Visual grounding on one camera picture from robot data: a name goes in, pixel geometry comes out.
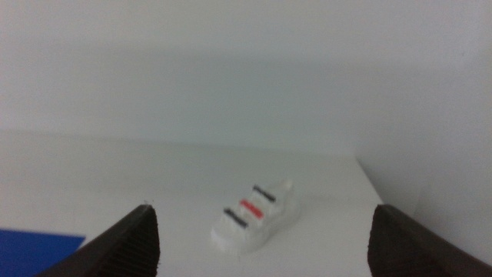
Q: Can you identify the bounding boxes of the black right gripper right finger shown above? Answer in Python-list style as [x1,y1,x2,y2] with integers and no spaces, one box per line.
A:
[367,203,492,277]

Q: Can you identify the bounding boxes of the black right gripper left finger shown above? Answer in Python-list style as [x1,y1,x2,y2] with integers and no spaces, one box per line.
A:
[36,203,161,277]

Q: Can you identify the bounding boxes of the blue rectangular mat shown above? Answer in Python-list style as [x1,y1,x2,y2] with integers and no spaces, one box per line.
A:
[0,229,86,277]

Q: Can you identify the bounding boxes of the white sandal with coloured straps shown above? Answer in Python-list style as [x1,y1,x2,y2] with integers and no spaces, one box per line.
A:
[210,179,301,255]

